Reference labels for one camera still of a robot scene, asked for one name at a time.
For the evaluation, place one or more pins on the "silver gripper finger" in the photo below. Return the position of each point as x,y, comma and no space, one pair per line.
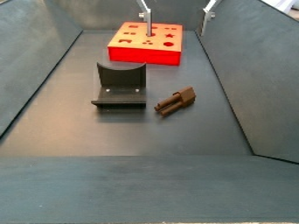
208,14
145,15

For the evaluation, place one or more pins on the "brown three prong object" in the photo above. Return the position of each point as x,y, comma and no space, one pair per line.
180,99

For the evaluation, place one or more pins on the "black curved fixture stand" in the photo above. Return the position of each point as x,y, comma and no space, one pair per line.
121,87

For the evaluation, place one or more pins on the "red foam block with cutouts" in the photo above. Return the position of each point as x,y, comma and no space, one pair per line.
132,46

